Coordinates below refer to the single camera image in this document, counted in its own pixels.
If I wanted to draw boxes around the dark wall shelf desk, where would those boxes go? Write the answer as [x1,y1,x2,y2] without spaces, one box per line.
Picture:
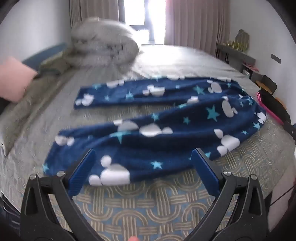
[216,43,256,75]

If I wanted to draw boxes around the pink pillow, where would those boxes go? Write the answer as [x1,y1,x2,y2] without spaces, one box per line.
[0,57,39,103]

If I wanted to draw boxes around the rolled grey patterned duvet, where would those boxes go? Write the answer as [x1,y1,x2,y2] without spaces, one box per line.
[70,17,140,68]

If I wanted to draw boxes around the pink plastic item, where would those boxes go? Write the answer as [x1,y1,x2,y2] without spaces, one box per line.
[255,91,284,124]

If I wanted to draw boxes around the bright window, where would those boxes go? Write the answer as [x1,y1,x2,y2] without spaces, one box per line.
[124,0,167,45]

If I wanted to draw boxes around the black chair with wooden seat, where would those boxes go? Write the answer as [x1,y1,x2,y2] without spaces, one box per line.
[255,75,289,121]

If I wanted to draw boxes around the blue star print pants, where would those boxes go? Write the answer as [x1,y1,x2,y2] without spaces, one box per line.
[43,75,267,186]

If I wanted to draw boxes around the blue headboard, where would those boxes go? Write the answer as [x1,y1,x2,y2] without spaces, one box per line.
[22,43,68,70]

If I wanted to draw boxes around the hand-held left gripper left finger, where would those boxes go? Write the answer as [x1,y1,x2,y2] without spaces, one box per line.
[20,148,100,241]

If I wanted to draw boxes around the olive green blanket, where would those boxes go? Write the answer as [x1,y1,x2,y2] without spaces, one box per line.
[3,49,77,151]

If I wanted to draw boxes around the yellow green shelf decor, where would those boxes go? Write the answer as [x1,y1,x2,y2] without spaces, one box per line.
[225,29,250,53]

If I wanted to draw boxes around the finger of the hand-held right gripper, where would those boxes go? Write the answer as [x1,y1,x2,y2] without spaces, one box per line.
[283,120,296,141]

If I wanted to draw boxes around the beige curtain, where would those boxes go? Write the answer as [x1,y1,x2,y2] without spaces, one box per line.
[69,0,126,26]
[165,0,231,56]

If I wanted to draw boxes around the bed with patterned bedspread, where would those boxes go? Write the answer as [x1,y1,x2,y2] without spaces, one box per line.
[0,44,296,241]

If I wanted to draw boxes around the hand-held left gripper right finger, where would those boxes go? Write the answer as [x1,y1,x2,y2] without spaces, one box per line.
[185,148,269,241]

